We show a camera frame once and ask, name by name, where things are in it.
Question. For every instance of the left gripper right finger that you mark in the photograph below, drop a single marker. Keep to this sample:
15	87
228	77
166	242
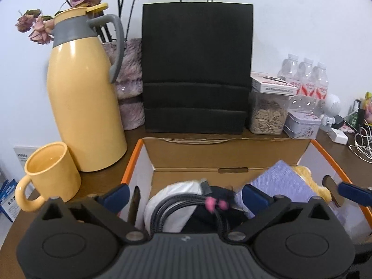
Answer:
266	209

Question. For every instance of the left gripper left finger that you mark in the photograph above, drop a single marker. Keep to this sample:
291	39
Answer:
100	213

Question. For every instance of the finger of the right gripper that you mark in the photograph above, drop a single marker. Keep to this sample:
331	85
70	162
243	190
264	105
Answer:
359	195

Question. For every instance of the purple woven pouch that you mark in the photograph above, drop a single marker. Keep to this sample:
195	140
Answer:
280	179

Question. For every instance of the white and yellow plush toy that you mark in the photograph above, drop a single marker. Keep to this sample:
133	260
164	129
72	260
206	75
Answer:
306	176

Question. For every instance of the yellow ceramic mug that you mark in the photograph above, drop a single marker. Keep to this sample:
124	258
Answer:
53	173

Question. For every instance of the white charger adapter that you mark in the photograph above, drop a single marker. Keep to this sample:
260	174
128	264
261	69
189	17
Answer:
337	136

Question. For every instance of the red cardboard box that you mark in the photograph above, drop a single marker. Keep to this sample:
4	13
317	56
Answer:
158	162

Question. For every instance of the small printed tin box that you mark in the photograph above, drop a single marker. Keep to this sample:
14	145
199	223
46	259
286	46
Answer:
301	125

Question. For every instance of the colourful snack bag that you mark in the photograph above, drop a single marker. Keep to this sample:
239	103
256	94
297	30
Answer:
367	106

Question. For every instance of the blue booklets on floor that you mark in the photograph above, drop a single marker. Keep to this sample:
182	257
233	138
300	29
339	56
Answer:
9	206

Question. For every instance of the white robot figurine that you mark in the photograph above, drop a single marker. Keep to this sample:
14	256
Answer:
330	110

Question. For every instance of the clear jar of seeds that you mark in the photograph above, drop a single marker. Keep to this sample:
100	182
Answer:
269	102

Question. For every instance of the yellow thermos jug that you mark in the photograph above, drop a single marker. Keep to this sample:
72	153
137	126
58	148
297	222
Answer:
81	87

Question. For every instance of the water bottle middle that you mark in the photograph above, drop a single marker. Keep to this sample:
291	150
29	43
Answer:
304	77

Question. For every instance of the water bottle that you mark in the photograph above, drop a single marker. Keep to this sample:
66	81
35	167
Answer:
304	77
289	67
321	84

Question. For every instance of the pink fuzzy vase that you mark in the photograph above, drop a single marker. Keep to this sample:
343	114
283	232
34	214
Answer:
129	86

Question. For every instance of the water bottle right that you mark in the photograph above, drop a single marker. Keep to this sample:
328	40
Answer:
321	84

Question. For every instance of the water bottle left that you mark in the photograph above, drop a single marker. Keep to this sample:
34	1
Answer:
289	67

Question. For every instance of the black paper shopping bag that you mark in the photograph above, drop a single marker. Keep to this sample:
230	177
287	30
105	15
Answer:
196	64

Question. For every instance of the white wall panel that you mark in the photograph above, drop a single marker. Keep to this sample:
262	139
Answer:
24	152

